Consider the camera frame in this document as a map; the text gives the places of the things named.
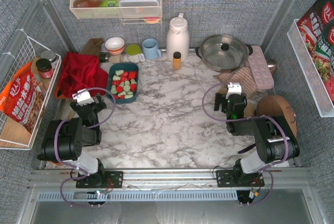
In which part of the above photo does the round wooden board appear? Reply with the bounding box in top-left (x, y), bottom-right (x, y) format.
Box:
top-left (255, 95), bottom-right (297, 137)

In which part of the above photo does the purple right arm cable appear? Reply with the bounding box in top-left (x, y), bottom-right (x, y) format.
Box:
top-left (202, 82), bottom-right (290, 206)

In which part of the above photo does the brown paper bag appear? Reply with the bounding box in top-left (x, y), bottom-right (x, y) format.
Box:
top-left (80, 38), bottom-right (104, 56)

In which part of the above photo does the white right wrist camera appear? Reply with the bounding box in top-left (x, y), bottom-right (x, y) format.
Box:
top-left (226, 82), bottom-right (242, 99)

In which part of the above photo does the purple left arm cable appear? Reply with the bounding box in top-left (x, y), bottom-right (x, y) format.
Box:
top-left (54, 87), bottom-right (117, 207)

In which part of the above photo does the orange spice bottle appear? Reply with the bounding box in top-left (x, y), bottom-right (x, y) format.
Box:
top-left (173, 52), bottom-right (181, 69)

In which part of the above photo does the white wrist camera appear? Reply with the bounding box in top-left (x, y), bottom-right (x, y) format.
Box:
top-left (226, 82), bottom-right (242, 99)
top-left (72, 89), bottom-right (94, 106)

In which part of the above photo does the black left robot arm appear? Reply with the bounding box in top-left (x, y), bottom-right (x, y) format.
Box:
top-left (37, 94), bottom-right (106, 176)

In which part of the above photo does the dark lid jar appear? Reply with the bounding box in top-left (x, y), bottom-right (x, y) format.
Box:
top-left (35, 58), bottom-right (54, 79)

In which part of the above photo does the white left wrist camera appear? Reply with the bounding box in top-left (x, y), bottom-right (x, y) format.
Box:
top-left (72, 89), bottom-right (94, 106)

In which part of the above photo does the red snack bag left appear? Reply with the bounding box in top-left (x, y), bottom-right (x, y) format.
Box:
top-left (1, 62), bottom-right (44, 134)

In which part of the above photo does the red cloth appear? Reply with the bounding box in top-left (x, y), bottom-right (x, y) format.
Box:
top-left (54, 52), bottom-right (109, 99)

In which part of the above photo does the white striped bowl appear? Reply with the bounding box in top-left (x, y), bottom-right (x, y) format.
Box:
top-left (105, 37), bottom-right (125, 54)

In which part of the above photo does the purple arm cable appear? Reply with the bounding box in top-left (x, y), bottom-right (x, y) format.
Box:
top-left (202, 82), bottom-right (290, 206)
top-left (54, 87), bottom-right (117, 207)

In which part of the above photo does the pepper grinder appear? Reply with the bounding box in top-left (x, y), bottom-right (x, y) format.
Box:
top-left (99, 53), bottom-right (123, 64)

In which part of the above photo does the steel lid jar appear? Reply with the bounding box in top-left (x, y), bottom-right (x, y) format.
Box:
top-left (40, 50), bottom-right (58, 69)

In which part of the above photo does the striped pink cloth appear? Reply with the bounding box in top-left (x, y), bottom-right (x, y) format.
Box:
top-left (214, 67), bottom-right (257, 98)

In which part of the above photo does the green lidded cup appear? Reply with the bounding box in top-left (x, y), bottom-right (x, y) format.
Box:
top-left (126, 44), bottom-right (145, 63)

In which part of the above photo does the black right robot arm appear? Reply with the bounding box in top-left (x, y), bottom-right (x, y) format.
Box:
top-left (214, 93), bottom-right (300, 186)

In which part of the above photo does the steel pot with lid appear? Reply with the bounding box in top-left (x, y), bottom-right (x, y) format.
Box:
top-left (195, 34), bottom-right (253, 73)

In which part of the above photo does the pink egg tray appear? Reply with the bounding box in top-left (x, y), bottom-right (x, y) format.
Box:
top-left (246, 44), bottom-right (275, 90)

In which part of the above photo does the steel ladle bowl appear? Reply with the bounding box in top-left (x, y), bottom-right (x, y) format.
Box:
top-left (266, 59), bottom-right (278, 75)

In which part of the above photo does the teal storage basket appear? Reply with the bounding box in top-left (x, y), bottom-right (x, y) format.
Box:
top-left (106, 62), bottom-right (139, 104)

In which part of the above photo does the white wire basket left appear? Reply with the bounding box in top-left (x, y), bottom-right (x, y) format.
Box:
top-left (1, 29), bottom-right (62, 150)

